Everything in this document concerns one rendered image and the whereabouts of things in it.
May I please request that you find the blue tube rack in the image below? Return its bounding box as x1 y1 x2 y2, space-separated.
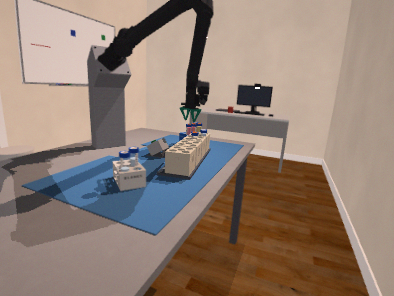
179 132 188 141

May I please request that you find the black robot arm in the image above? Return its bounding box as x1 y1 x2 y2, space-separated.
97 0 213 105

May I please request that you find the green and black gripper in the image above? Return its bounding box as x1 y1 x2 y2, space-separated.
180 93 202 122

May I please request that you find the blue-capped graduated tube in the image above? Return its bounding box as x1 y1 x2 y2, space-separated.
129 147 139 166

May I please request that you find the blue table mat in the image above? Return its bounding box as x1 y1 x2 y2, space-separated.
22 140 244 235

